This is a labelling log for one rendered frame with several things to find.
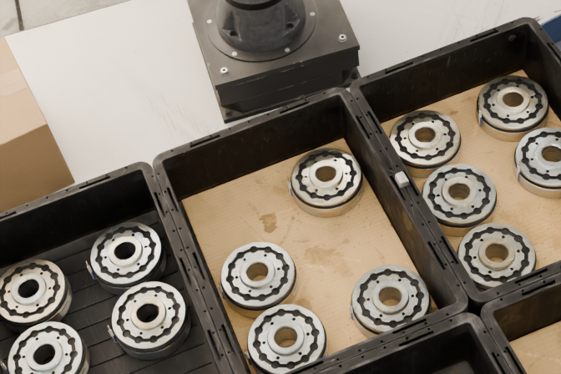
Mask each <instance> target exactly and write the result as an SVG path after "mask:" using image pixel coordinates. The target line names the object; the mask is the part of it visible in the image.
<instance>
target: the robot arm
mask: <svg viewBox="0 0 561 374"><path fill-rule="evenodd" d="M215 20H216V24H217V28H218V31H219V34H220V36H221V37H222V38H223V39H224V40H225V41H226V42H227V43H228V44H229V45H231V46H232V47H234V48H238V49H240V50H243V51H246V52H254V53H259V52H267V51H271V50H274V49H278V48H281V47H283V46H285V45H286V44H288V43H289V42H290V41H292V40H293V39H294V38H295V37H296V36H297V35H298V34H299V33H300V31H301V30H302V28H303V26H304V23H305V20H306V14H305V6H304V3H303V0H218V3H217V8H216V11H215Z"/></svg>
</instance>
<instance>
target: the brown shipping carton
mask: <svg viewBox="0 0 561 374"><path fill-rule="evenodd" d="M73 183H75V180H74V178H73V176H72V174H71V172H70V170H69V168H68V165H67V163H66V161H65V159H64V157H63V155H62V153H61V151H60V149H59V147H58V144H57V142H56V140H55V138H54V137H53V134H52V132H51V129H50V128H49V126H48V123H47V121H46V119H45V118H44V116H43V113H42V111H41V109H40V108H39V106H38V103H37V101H36V99H35V98H34V96H33V93H32V91H31V89H30V88H29V86H28V83H27V81H26V79H25V78H24V76H23V73H22V71H21V69H20V67H19V66H18V63H17V61H16V59H15V57H14V56H13V53H12V51H11V49H10V47H9V46H8V43H7V41H6V39H5V37H3V38H0V213H2V212H4V211H7V210H10V209H13V208H16V207H18V206H20V205H24V204H26V203H29V202H31V201H34V200H37V199H40V198H42V197H44V196H47V195H50V194H52V193H54V192H56V191H58V190H60V189H62V188H65V187H67V186H69V185H71V184H73Z"/></svg>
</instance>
